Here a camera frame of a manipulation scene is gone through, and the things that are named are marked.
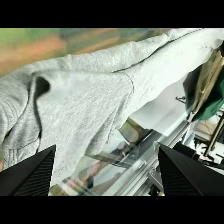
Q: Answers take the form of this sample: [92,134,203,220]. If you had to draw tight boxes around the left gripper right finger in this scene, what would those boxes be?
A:
[157,142,224,197]

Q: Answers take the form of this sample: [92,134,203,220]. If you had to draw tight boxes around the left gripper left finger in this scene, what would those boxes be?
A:
[0,144,57,197]

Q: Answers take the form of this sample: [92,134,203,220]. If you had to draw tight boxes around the grey sweatshirt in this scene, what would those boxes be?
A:
[0,28,224,188]

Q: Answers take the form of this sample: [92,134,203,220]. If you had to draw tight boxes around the green garment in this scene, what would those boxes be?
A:
[183,64,224,122]

